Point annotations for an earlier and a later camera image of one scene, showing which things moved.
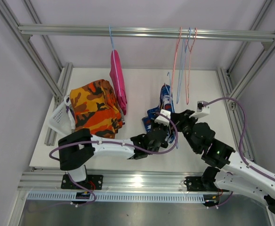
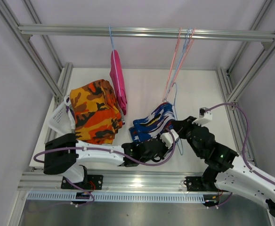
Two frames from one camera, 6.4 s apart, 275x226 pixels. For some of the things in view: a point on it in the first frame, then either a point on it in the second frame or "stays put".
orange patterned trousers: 95,108 stays put
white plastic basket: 63,120 stays put
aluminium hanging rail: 267,38 stays put
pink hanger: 190,49 → 182,62
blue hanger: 169,86 → 175,93
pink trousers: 117,74 stays put
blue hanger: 181,76 → 178,63
